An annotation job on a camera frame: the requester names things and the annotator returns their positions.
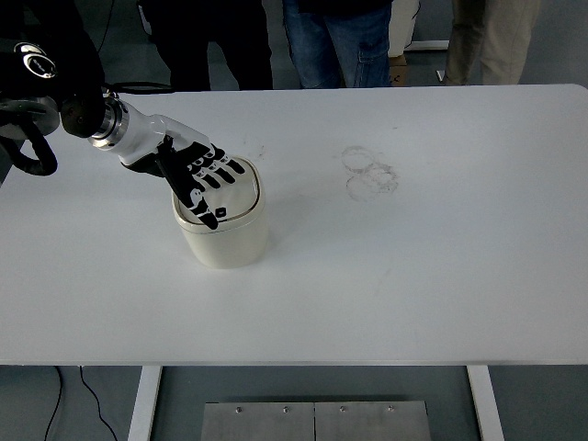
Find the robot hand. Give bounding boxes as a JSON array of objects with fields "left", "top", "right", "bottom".
[{"left": 112, "top": 104, "right": 247, "bottom": 232}]

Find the cream lidded trash bin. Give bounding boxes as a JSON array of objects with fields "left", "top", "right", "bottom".
[{"left": 171, "top": 154, "right": 270, "bottom": 270}]

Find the person in black trousers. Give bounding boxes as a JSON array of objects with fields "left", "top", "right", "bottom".
[{"left": 137, "top": 0, "right": 275, "bottom": 93}]

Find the person in blue jeans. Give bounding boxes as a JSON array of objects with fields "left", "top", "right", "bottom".
[{"left": 280, "top": 0, "right": 394, "bottom": 89}]

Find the brown cardboard box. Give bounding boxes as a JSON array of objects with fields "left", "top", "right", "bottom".
[{"left": 388, "top": 54, "right": 408, "bottom": 87}]

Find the white table leg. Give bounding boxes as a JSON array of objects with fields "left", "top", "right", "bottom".
[
  {"left": 127, "top": 366, "right": 163, "bottom": 441},
  {"left": 467, "top": 365, "right": 505, "bottom": 441}
]

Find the grey metal plate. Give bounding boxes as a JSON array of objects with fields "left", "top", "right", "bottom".
[
  {"left": 200, "top": 401, "right": 316, "bottom": 441},
  {"left": 313, "top": 400, "right": 431, "bottom": 441}
]

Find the person in beige trousers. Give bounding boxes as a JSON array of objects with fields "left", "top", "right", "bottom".
[{"left": 440, "top": 0, "right": 543, "bottom": 87}]

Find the thin black hanging cable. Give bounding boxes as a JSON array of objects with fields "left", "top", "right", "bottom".
[{"left": 96, "top": 0, "right": 116, "bottom": 50}]

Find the black floor cable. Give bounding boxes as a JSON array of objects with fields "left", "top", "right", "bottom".
[
  {"left": 78, "top": 366, "right": 119, "bottom": 441},
  {"left": 43, "top": 366, "right": 63, "bottom": 441}
]

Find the white desk frame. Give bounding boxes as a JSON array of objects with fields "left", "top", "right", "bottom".
[{"left": 390, "top": 0, "right": 449, "bottom": 59}]

